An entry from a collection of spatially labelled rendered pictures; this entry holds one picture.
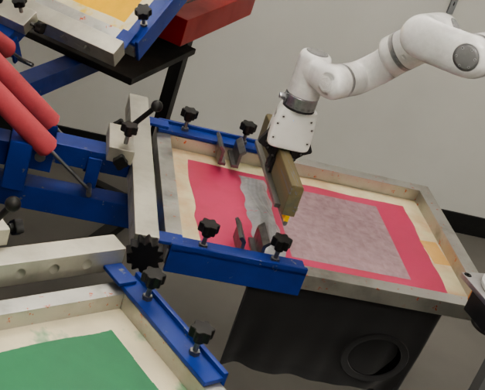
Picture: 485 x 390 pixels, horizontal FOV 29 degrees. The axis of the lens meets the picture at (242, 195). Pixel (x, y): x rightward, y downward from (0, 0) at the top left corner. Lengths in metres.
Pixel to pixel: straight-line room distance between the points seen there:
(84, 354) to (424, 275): 0.95
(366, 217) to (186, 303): 1.29
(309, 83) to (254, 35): 2.15
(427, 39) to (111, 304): 0.78
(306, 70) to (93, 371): 0.83
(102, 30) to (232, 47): 1.76
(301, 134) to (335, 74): 0.19
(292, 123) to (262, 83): 2.19
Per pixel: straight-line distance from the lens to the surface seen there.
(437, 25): 1.84
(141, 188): 2.02
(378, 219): 2.45
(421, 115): 4.55
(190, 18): 2.96
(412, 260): 2.33
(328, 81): 2.02
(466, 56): 1.80
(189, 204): 2.19
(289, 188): 2.02
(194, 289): 3.66
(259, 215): 2.23
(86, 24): 2.54
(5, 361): 1.61
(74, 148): 2.11
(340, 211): 2.41
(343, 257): 2.21
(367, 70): 2.10
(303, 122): 2.13
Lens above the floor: 1.99
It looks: 27 degrees down
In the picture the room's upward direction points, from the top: 19 degrees clockwise
